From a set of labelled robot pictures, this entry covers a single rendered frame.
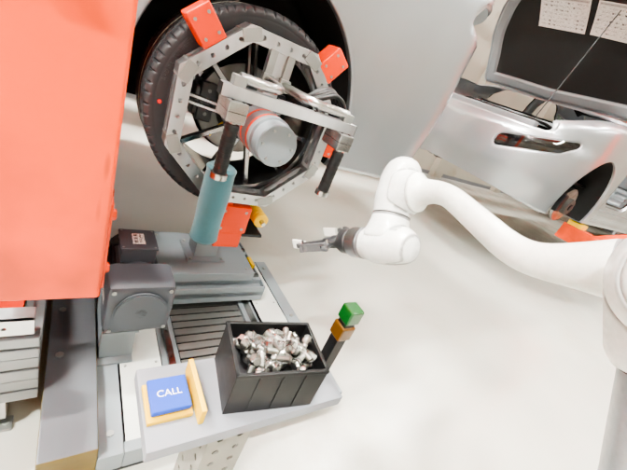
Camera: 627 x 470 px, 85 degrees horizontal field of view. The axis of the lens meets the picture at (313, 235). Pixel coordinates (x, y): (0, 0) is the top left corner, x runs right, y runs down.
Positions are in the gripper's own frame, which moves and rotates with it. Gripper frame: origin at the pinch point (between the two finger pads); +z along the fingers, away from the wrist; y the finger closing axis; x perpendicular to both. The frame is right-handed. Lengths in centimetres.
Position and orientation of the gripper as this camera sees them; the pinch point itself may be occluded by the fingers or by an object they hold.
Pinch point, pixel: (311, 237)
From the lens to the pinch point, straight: 115.7
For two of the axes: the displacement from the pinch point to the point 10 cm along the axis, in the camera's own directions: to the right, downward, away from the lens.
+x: -2.1, -9.5, -2.2
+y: 7.7, -3.0, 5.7
